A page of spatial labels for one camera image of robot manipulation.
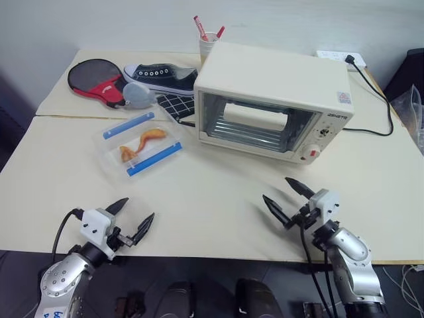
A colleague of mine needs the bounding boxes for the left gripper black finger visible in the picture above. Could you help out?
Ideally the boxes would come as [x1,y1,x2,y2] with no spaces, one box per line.
[105,197,131,217]
[131,212,156,246]

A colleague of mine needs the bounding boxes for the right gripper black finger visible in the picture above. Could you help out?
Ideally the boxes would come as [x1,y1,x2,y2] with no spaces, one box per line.
[262,194,293,228]
[285,177,315,200]

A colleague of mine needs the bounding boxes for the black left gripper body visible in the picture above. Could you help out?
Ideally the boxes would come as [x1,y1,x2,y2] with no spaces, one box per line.
[106,227,136,259]

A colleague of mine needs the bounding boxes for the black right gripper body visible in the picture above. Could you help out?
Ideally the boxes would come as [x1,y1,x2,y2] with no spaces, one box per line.
[286,202,321,230]

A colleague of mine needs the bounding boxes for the cream toaster oven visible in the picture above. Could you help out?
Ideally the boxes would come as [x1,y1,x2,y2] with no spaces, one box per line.
[193,42,356,166]

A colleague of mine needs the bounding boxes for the clear box with blue clips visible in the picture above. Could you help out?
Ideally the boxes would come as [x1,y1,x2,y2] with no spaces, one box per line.
[92,111,184,182]

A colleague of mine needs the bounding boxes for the dark rounded shape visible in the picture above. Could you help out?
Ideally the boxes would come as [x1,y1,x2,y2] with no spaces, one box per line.
[158,280,200,318]
[234,277,283,318]

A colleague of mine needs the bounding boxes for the black white grid cloth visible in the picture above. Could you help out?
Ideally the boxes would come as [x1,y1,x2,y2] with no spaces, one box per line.
[155,93,197,125]

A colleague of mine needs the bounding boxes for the clear plastic bag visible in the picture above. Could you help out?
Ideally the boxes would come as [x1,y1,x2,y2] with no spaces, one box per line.
[392,83,424,150]

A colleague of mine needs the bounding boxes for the red black paddle case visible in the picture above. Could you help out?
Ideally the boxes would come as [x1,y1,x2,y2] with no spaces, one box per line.
[67,58,129,109]

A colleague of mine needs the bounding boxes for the white power strip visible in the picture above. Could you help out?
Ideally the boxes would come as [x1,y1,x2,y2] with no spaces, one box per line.
[315,49,368,70]

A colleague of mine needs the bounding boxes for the black white canvas shoe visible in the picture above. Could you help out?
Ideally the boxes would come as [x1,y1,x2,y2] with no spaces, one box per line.
[123,63,199,97]

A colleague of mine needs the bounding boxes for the black chair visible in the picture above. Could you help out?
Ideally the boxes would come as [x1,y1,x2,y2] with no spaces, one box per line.
[382,47,424,104]

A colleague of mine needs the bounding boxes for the white pen cup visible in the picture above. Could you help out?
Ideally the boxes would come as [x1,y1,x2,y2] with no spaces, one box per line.
[199,31,221,66]

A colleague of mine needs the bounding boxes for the long red marker pen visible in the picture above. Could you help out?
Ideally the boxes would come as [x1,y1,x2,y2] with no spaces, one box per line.
[192,15,209,41]

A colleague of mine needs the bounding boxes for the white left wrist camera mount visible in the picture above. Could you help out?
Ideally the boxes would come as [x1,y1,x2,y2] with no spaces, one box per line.
[80,208,115,260]

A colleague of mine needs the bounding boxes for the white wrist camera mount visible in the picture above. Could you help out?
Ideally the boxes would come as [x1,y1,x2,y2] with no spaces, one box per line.
[305,188,340,221]
[80,208,115,260]

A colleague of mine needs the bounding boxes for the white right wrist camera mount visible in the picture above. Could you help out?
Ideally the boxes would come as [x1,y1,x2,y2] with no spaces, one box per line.
[305,188,340,221]

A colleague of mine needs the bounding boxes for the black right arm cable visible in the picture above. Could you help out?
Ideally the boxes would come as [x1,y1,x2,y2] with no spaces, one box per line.
[299,211,339,318]

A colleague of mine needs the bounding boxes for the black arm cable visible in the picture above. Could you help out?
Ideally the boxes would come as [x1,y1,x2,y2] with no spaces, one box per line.
[51,207,83,263]
[299,211,339,318]

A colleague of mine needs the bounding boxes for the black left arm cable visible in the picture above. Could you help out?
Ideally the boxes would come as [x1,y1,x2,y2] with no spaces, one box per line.
[51,207,83,263]

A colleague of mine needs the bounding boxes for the black power cable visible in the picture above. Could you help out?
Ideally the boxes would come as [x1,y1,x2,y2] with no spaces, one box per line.
[343,54,396,137]

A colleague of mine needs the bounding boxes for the white floor cables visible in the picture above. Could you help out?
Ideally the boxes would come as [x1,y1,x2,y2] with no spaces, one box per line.
[380,264,424,318]

